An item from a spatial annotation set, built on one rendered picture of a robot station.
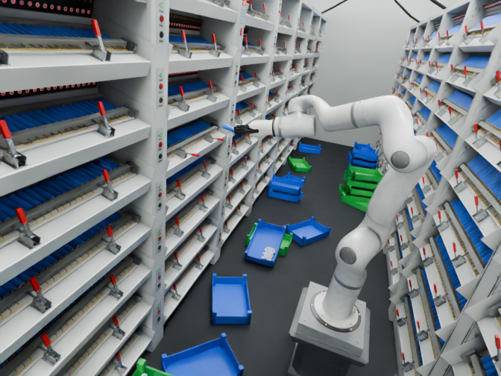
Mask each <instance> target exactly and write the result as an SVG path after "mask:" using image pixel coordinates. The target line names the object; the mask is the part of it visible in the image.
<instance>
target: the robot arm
mask: <svg viewBox="0 0 501 376"><path fill-rule="evenodd" d="M310 107H314V108H315V109H316V111H317V113H318V117H319V119H320V123H321V127H322V128H323V129H324V130H325V131H326V132H334V131H344V130H350V129H355V128H364V127H369V126H374V125H378V126H379V127H380V130H381V134H382V150H383V153H384V155H385V159H386V160H387V162H388V164H389V165H390V166H391V168H390V169H389V170H388V171H387V172H386V174H385V175H384V177H383V178H382V180H381V181H380V182H379V184H378V186H377V187H376V189H375V191H374V193H373V195H372V197H371V199H370V202H369V204H368V207H367V211H366V214H365V217H364V219H363V221H362V222H361V224H360V225H359V226H358V227H357V228H356V229H355V230H353V231H351V232H350V233H349V234H348V235H346V236H345V237H344V238H343V239H342V240H341V241H340V242H339V244H338V246H337V248H336V250H335V258H336V260H337V266H336V268H335V271H334V274H333V277H332V280H331V281H330V285H329V287H328V290H327V291H326V292H322V293H321V294H319V295H317V296H316V298H315V300H314V308H315V312H316V313H317V314H318V316H319V317H320V318H321V319H322V320H323V321H324V322H326V323H327V324H328V325H331V326H333V327H335V328H341V329H346V328H351V327H352V326H354V325H355V324H356V322H357V320H358V313H357V310H356V307H354V304H355V303H356V299H357V298H358V296H359V293H360V291H361V289H362V287H363V285H364V282H365V280H366V277H367V272H366V269H365V268H366V266H367V264H368V263H369V262H370V260H371V259H372V258H373V257H374V256H375V255H377V254H378V253H379V252H380V251H381V250H382V249H383V247H384V246H385V244H386V242H387V240H388V237H389V234H390V232H391V227H392V225H393V222H394V219H395V217H396V215H397V213H398V212H399V210H400V208H401V207H402V205H403V203H404V201H405V200H406V198H407V197H408V195H409V193H410V192H411V191H412V190H413V188H414V187H415V185H416V184H417V183H418V181H419V180H420V179H421V178H422V176H423V175H424V173H425V172H426V170H427V169H428V168H429V166H430V165H431V163H432V161H433V160H434V158H435V155H436V152H437V147H436V144H435V143H434V141H433V140H432V139H430V138H429V137H426V136H421V135H420V136H415V135H414V130H413V118H412V114H411V111H410V109H409V108H408V107H407V105H406V104H405V103H404V102H403V101H402V100H401V99H400V98H398V97H396V96H393V95H384V96H380V97H376V98H369V99H366V100H362V101H356V102H353V103H349V104H343V105H340V106H337V107H331V106H329V105H328V103H326V102H325V101H324V100H323V99H321V98H319V97H317V96H315V95H303V96H300V97H297V98H293V99H292V100H290V102H289V105H288V116H283V117H276V118H275V119H273V120H254V121H252V122H251V123H250V124H249V125H236V126H234V134H250V135H251V136H264V135H272V134H273V136H274V137H276V138H284V137H313V136H314V135H315V131H316V121H315V116H314V115H307V110H308V108H310Z"/></svg>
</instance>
